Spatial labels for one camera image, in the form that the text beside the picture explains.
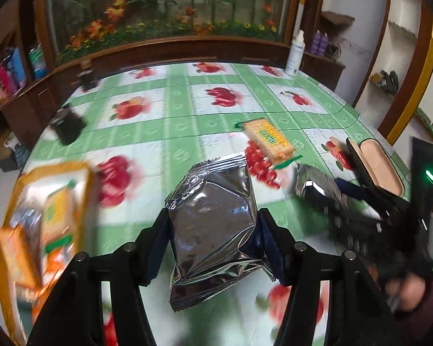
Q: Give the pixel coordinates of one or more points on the blue water jug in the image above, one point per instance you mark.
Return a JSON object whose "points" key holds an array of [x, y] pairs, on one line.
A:
{"points": [[20, 153]]}

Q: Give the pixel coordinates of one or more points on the green plastic bag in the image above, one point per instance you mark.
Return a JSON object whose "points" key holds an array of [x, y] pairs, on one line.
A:
{"points": [[38, 61]]}

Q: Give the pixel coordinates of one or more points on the yellow cardboard tray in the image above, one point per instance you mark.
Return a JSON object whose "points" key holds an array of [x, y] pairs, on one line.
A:
{"points": [[57, 167]]}

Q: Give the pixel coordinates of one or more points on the blue bottle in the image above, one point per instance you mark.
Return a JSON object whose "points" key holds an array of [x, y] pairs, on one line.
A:
{"points": [[19, 66]]}

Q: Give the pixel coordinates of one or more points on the white spray bottle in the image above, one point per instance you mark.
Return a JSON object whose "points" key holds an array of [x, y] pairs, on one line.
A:
{"points": [[295, 57]]}

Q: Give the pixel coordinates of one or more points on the silver foil snack packet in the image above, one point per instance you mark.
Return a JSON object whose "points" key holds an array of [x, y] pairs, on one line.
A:
{"points": [[213, 223], [317, 176]]}

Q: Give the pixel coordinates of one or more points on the dark shoe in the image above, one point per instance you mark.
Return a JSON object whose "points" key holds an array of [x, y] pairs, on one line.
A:
{"points": [[386, 79]]}

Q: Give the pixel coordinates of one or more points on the clear packet of dark snacks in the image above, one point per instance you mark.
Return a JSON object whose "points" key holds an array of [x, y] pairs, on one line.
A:
{"points": [[27, 216]]}

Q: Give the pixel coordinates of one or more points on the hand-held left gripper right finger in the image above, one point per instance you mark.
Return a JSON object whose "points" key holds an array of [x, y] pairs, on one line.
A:
{"points": [[270, 250]]}

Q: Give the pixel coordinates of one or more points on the pink bottle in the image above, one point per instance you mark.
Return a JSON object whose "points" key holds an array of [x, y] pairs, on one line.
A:
{"points": [[7, 75]]}

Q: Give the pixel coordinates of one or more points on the fruit print tablecloth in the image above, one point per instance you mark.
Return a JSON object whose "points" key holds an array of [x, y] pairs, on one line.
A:
{"points": [[202, 115]]}

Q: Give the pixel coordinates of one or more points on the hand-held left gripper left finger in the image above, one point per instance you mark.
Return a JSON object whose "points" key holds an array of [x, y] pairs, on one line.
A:
{"points": [[158, 245]]}

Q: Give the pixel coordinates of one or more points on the wooden cabinet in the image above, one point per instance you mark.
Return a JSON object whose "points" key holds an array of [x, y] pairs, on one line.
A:
{"points": [[25, 104]]}

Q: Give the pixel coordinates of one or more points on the orange snack packet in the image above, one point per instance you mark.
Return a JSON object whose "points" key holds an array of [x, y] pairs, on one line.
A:
{"points": [[16, 256], [56, 265]]}

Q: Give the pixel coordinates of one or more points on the yellow biscuit packet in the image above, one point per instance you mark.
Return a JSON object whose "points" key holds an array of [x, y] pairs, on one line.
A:
{"points": [[270, 140], [57, 209]]}

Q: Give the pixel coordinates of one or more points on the purple bottle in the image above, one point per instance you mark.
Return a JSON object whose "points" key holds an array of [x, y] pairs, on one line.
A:
{"points": [[324, 44], [315, 43]]}

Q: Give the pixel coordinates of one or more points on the open glasses case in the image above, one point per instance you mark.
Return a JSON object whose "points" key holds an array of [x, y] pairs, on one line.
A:
{"points": [[379, 162]]}

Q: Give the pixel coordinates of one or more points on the small dark bottle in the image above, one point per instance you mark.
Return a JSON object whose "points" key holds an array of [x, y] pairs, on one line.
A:
{"points": [[87, 79]]}

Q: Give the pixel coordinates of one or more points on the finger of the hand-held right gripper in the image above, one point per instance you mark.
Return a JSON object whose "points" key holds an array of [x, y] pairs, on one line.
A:
{"points": [[368, 194], [339, 212]]}

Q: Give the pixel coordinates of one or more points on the person's right hand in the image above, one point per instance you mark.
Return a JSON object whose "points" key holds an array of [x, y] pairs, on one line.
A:
{"points": [[404, 290]]}

